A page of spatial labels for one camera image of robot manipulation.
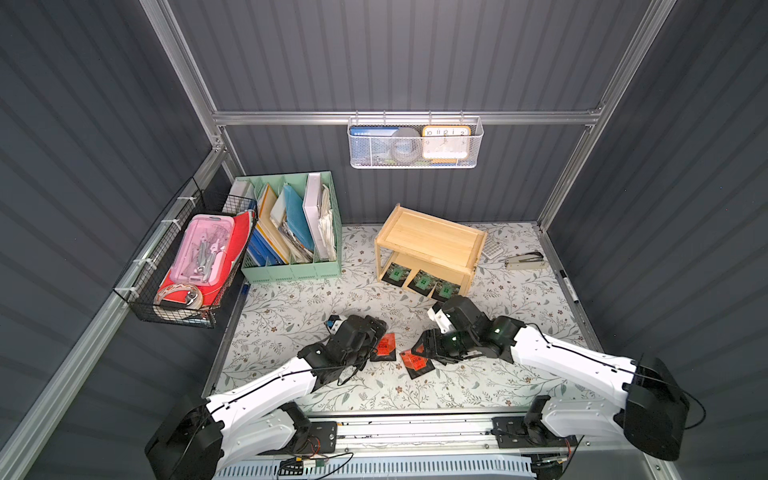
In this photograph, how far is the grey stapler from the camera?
1.08 m

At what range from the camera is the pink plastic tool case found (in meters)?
0.70

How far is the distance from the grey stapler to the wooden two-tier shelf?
0.75 ft
